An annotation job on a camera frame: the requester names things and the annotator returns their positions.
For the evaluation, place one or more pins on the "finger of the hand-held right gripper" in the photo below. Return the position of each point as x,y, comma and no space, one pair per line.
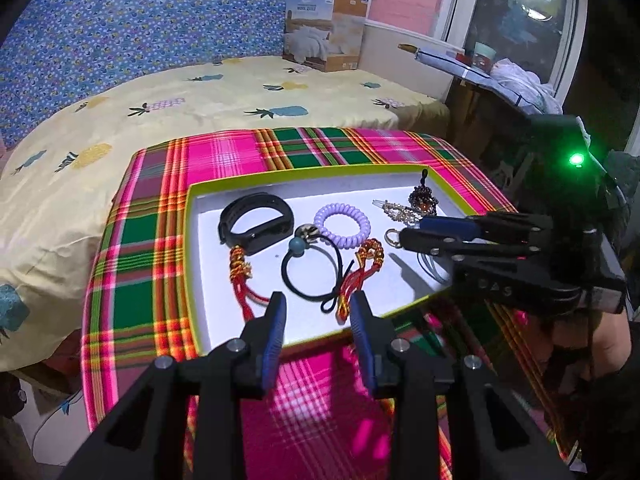
450,225
450,249

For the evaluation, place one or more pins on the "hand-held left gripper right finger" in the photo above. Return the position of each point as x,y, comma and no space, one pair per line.
362,340

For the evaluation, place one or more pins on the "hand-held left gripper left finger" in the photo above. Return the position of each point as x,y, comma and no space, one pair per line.
272,340

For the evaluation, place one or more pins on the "brown beaded pendant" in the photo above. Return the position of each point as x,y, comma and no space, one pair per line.
424,200

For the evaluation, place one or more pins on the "gold beaded hair clip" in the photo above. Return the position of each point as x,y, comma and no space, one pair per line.
400,212

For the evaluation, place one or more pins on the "yellow-green shallow box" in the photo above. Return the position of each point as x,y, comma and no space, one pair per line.
210,270

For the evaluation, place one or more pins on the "black fitness band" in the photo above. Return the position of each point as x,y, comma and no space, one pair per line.
260,242

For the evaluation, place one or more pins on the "pink green plaid cloth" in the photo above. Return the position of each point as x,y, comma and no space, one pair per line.
145,260

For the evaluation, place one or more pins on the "white crumpled cloth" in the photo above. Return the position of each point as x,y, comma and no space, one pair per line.
525,85

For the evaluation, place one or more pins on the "ironing board with items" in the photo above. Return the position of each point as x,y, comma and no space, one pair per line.
450,65

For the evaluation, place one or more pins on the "teal and white cup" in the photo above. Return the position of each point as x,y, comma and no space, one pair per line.
483,55

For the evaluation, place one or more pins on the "cardboard quilt box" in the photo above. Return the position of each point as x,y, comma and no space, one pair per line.
325,30

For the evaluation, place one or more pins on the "yellow pineapple print bedsheet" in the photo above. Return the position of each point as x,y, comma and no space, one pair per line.
150,125

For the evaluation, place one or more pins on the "blue floral headboard panel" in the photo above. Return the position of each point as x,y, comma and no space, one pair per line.
125,20

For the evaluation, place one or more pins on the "white window frame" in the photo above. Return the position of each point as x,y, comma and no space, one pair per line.
457,5

